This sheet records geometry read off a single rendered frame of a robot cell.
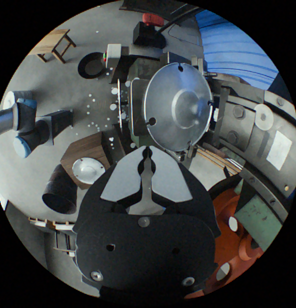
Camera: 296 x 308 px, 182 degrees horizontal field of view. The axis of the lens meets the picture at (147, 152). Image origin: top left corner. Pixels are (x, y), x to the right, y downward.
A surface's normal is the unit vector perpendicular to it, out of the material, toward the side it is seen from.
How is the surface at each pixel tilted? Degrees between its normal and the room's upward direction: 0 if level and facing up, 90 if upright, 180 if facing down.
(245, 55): 90
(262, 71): 90
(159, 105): 0
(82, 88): 0
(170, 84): 0
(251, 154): 90
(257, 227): 90
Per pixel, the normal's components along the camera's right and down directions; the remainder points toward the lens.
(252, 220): -0.92, 0.21
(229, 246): 0.00, -0.85
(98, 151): 0.40, 0.48
